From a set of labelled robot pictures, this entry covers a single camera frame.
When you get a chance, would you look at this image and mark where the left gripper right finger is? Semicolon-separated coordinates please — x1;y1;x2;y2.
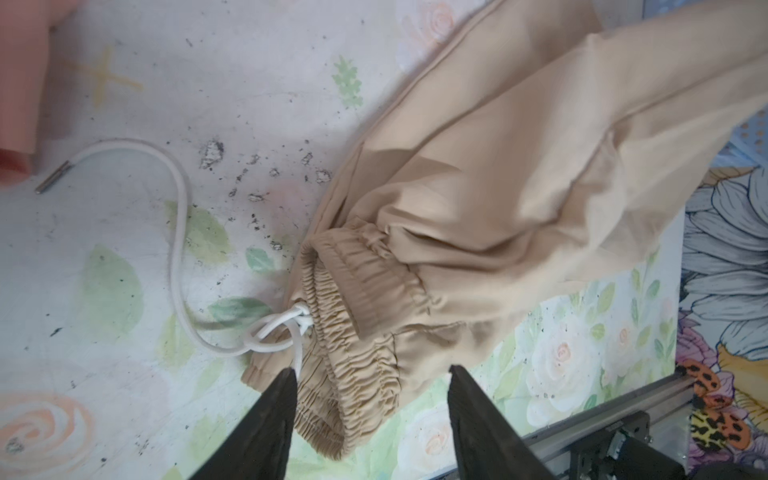
447;365;554;480

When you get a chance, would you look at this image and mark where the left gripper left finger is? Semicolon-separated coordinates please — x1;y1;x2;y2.
191;367;298;480

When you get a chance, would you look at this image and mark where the beige drawstring garment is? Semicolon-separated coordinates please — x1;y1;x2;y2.
34;0;768;462

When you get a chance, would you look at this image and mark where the pink printed t-shirt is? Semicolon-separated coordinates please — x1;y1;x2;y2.
1;0;79;187

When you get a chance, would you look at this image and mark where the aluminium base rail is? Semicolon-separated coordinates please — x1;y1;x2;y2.
431;368;697;480

